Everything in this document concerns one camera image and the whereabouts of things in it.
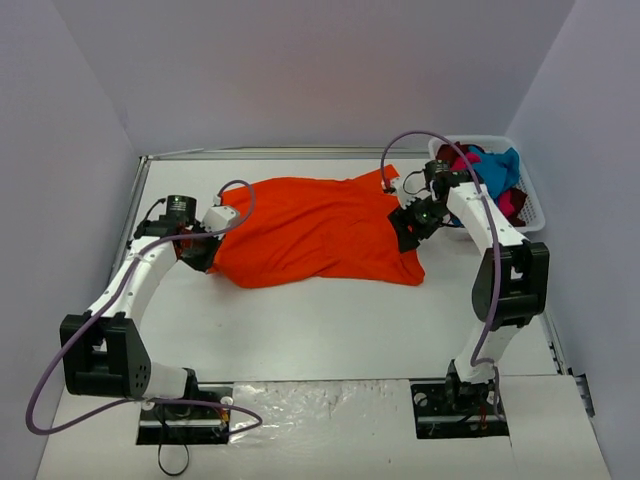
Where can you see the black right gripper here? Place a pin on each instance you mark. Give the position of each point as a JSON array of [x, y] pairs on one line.
[[407, 226]]

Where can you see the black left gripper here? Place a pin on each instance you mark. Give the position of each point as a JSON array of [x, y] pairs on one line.
[[201, 255]]

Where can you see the orange t shirt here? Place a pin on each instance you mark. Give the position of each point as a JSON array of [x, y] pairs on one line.
[[298, 228]]

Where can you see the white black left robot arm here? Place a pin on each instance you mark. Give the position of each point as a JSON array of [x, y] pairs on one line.
[[104, 353]]

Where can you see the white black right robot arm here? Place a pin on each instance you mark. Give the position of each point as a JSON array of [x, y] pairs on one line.
[[510, 287]]

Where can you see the pink t shirt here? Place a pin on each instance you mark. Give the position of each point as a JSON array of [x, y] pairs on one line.
[[505, 202]]

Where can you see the dark red t shirt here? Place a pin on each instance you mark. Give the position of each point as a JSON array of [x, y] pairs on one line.
[[518, 196]]

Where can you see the blue t shirt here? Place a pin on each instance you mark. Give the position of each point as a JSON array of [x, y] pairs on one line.
[[510, 158]]

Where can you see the white plastic laundry basket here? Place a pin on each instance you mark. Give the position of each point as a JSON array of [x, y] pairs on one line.
[[531, 213]]

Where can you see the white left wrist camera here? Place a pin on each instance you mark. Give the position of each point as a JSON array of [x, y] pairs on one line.
[[219, 219]]

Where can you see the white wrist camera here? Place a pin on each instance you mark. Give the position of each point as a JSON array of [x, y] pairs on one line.
[[219, 219], [396, 187]]

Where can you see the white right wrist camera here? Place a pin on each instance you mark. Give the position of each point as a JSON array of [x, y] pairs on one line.
[[396, 187]]

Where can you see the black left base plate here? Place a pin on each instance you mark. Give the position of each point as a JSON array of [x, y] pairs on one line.
[[179, 425]]

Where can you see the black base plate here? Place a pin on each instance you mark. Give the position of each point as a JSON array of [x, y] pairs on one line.
[[436, 418], [179, 425]]

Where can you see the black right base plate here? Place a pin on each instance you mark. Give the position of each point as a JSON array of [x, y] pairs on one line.
[[436, 418]]

